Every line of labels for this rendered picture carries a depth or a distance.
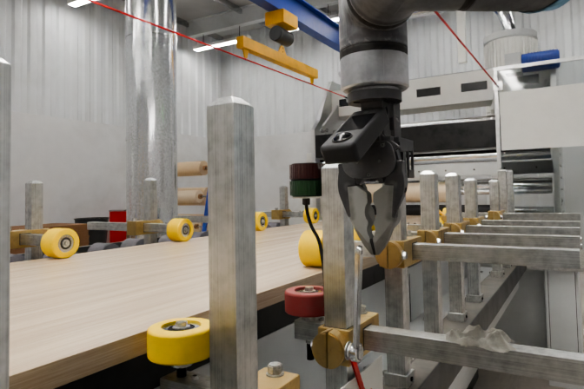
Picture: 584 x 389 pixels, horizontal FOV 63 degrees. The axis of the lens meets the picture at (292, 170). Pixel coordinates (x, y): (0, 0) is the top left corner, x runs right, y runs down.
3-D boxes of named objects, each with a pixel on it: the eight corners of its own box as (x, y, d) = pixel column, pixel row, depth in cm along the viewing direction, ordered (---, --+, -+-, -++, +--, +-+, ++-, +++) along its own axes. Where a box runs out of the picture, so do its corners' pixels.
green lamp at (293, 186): (335, 194, 74) (335, 180, 74) (317, 194, 69) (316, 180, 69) (301, 194, 77) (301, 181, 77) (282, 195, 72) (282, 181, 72)
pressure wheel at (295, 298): (343, 355, 78) (341, 284, 79) (321, 372, 71) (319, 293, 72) (301, 347, 82) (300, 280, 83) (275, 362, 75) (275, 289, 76)
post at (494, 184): (503, 294, 197) (499, 179, 200) (502, 296, 194) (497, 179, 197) (494, 293, 199) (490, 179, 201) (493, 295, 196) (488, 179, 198)
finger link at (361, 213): (388, 250, 66) (386, 183, 66) (371, 255, 60) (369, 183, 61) (366, 249, 67) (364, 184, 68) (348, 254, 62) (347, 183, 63)
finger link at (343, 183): (376, 216, 62) (374, 150, 63) (372, 217, 61) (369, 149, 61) (344, 216, 65) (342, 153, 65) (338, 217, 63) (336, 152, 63)
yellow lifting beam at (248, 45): (318, 85, 640) (317, 62, 641) (243, 55, 493) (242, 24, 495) (312, 86, 644) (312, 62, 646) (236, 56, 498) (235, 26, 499)
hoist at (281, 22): (298, 56, 578) (297, 16, 580) (284, 49, 548) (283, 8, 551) (280, 59, 591) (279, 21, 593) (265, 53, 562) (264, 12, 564)
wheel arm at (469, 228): (580, 239, 123) (580, 224, 124) (580, 240, 120) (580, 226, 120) (394, 233, 149) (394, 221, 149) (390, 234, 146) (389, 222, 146)
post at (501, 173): (510, 273, 219) (506, 168, 221) (509, 274, 216) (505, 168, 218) (502, 273, 221) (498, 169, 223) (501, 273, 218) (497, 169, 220)
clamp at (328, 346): (380, 344, 76) (379, 312, 76) (343, 372, 64) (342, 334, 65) (348, 339, 79) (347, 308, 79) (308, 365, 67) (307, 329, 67)
